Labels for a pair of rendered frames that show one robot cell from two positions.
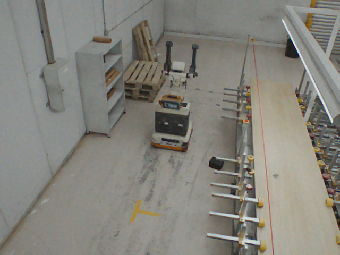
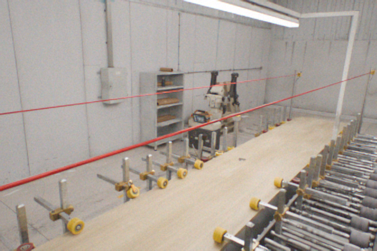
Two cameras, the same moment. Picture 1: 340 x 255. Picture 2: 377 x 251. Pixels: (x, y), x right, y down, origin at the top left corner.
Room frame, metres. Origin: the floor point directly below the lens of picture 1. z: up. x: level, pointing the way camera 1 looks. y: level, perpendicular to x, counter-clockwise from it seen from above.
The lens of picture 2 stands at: (-0.20, -1.97, 1.96)
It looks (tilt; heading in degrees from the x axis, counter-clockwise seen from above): 15 degrees down; 28
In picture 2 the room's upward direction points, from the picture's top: 2 degrees clockwise
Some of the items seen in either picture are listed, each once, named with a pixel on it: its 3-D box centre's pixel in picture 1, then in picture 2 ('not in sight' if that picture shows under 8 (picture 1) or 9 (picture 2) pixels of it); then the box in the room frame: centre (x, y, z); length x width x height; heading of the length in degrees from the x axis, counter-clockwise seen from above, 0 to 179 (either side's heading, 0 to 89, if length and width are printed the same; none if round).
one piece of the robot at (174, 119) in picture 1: (172, 114); (205, 132); (4.19, 0.02, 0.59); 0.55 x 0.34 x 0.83; 80
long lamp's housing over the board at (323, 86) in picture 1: (305, 49); (252, 11); (2.54, -1.14, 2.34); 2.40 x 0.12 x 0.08; 171
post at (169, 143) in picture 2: (241, 215); (168, 166); (1.85, -0.69, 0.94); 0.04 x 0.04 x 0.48; 81
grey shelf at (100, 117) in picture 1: (103, 86); (162, 108); (4.72, 1.28, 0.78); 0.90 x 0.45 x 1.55; 171
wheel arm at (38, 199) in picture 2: not in sight; (54, 210); (0.83, -0.46, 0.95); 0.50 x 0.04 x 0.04; 81
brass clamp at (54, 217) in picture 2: not in sight; (61, 212); (0.84, -0.52, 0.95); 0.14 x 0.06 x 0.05; 171
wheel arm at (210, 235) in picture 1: (235, 239); (141, 173); (1.57, -0.59, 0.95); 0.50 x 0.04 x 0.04; 81
